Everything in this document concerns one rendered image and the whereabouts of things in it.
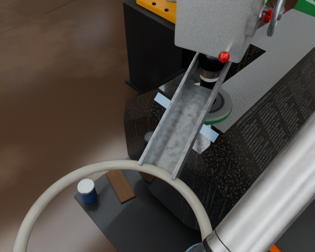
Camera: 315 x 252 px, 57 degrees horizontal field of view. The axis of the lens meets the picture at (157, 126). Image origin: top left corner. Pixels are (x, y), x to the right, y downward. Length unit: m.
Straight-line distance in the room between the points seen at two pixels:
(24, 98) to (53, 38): 0.93
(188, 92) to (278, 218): 0.62
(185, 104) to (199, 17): 0.29
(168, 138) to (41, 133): 1.58
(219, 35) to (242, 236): 0.58
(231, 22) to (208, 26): 0.07
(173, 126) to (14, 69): 2.33
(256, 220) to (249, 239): 0.03
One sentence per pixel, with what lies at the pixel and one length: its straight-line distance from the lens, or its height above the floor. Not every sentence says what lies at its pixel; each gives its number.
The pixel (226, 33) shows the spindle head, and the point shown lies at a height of 1.26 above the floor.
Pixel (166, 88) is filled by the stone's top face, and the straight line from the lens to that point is 1.27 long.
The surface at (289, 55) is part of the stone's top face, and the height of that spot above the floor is 0.87.
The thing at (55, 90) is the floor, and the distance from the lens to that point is 2.71.
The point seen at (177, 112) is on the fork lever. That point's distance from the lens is 0.99.
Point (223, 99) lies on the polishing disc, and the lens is 1.21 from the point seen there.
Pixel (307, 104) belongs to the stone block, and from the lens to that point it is 1.56.
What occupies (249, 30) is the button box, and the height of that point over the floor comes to 1.29.
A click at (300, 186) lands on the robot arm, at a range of 0.50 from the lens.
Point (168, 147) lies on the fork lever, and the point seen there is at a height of 0.96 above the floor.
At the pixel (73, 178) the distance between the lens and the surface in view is 0.89.
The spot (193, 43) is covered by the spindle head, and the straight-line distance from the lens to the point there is 0.94.
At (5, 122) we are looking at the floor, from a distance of 2.60.
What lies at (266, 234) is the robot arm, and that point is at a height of 1.25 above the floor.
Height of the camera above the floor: 1.71
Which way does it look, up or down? 49 degrees down
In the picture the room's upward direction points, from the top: straight up
